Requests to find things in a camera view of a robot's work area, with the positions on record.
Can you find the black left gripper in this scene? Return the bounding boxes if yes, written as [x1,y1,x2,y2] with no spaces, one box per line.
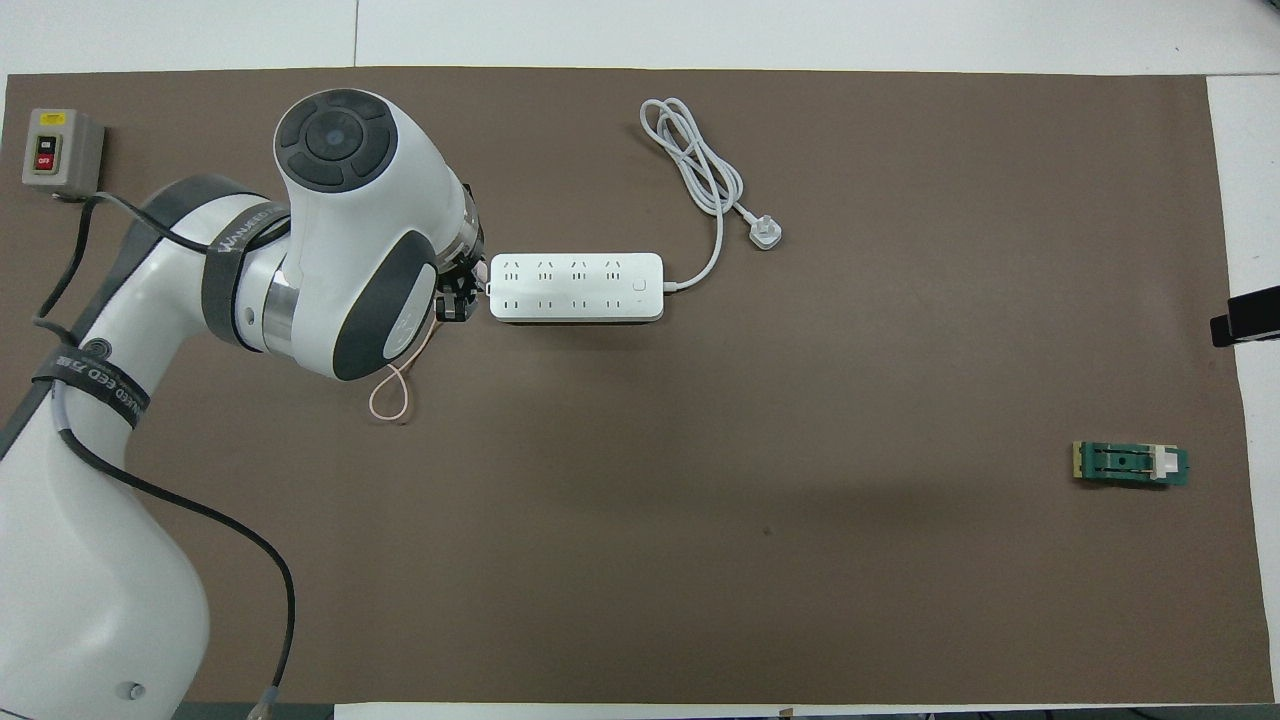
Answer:
[437,252,489,323]

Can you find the white power strip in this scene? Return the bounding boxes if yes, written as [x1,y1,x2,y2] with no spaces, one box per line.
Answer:
[489,253,665,323]

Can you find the brown table mat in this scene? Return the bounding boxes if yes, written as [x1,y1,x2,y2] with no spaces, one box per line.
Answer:
[0,67,1276,706]

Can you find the pink charging cable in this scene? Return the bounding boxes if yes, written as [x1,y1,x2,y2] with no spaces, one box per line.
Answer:
[368,300,441,422]

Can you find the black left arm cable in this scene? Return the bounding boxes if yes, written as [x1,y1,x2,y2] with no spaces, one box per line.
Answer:
[33,190,297,720]

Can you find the grey on off switch box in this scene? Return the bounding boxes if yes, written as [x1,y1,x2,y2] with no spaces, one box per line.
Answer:
[22,108,105,202]

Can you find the white power cord with plug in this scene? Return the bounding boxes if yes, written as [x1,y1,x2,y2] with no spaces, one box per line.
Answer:
[640,97,784,293]

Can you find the green circuit board module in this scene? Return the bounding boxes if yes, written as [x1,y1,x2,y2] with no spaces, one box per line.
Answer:
[1072,440,1191,491]

